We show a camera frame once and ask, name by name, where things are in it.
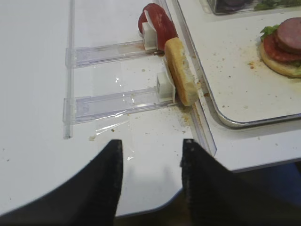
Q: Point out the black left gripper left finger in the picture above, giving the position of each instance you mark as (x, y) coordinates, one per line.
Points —
(89, 198)

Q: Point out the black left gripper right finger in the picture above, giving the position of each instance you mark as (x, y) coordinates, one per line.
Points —
(217, 197)

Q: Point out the meat patty slice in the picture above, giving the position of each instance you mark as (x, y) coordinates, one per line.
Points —
(288, 35)

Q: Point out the bread slice on holder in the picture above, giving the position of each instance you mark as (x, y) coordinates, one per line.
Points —
(180, 71)

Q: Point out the white pusher block bread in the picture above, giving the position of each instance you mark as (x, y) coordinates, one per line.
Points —
(165, 87)

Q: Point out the tomato slice on sandwich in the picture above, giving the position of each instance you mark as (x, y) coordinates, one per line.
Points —
(276, 53)

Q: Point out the white pusher block tomato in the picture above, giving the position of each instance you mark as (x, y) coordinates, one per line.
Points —
(150, 40)

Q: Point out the green lettuce on sandwich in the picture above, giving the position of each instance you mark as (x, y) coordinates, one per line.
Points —
(272, 30)

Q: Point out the sliced tomato stack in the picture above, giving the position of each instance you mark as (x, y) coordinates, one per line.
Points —
(163, 25)

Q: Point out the green lettuce in container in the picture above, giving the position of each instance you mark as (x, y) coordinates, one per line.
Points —
(272, 4)

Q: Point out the metal baking tray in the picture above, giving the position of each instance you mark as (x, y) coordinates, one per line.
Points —
(244, 91)

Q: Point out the bottom bun on tray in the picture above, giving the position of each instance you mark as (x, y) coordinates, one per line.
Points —
(286, 69)

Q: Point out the clear plastic container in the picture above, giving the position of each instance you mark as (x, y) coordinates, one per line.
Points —
(211, 5)

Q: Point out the purple cabbage leaves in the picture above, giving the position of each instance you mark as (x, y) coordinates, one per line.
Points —
(230, 5)

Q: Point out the clear rail left of tray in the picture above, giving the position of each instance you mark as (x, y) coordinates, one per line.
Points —
(198, 119)

